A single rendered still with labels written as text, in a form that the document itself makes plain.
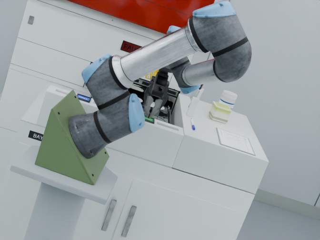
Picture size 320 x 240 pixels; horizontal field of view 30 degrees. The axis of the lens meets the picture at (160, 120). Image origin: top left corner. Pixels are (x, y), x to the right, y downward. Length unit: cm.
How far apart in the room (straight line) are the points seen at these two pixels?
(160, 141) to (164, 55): 55
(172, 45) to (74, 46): 111
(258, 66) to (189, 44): 266
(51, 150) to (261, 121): 280
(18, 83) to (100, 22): 49
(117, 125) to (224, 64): 40
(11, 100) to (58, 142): 108
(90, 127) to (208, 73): 42
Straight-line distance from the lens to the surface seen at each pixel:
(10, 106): 300
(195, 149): 232
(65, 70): 290
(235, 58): 177
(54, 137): 194
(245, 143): 247
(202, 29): 177
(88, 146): 195
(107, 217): 242
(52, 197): 203
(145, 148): 231
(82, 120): 196
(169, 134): 229
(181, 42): 181
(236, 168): 236
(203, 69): 196
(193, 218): 243
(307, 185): 481
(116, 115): 191
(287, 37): 444
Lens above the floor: 162
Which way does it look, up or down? 16 degrees down
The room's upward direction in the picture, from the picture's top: 20 degrees clockwise
